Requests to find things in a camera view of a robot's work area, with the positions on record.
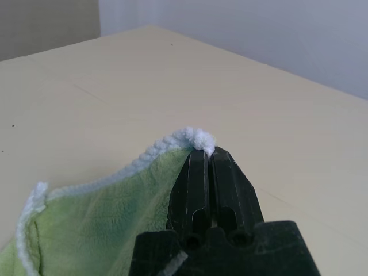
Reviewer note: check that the green terry towel white trim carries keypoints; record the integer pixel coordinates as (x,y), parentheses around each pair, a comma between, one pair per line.
(86,224)

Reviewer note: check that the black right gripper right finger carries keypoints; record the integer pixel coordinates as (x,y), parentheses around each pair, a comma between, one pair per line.
(233,195)

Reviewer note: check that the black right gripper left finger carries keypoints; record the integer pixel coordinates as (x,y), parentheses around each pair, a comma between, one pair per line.
(189,195)

